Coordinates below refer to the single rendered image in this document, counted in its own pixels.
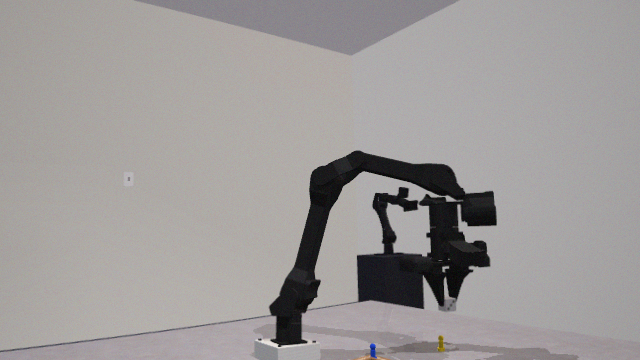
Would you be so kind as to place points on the white die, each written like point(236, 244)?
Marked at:
point(449, 305)

